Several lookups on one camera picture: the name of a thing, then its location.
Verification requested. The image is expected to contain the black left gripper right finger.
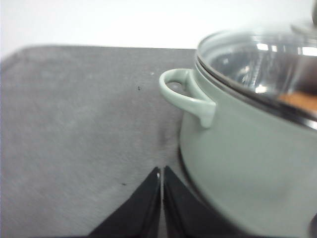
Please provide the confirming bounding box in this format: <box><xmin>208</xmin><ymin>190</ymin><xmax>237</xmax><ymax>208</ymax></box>
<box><xmin>162</xmin><ymin>166</ymin><xmax>237</xmax><ymax>238</ymax></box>

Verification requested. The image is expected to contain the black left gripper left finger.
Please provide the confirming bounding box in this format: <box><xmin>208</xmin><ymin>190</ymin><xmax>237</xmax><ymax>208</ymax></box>
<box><xmin>88</xmin><ymin>167</ymin><xmax>161</xmax><ymax>238</ymax></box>

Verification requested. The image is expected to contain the glass steamer lid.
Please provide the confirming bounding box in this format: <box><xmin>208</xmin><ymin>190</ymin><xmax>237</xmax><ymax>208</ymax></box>
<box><xmin>196</xmin><ymin>0</ymin><xmax>317</xmax><ymax>125</ymax></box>

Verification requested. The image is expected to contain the green electric steamer pot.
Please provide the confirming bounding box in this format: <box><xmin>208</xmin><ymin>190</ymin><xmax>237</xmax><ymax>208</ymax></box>
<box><xmin>160</xmin><ymin>58</ymin><xmax>317</xmax><ymax>238</ymax></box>

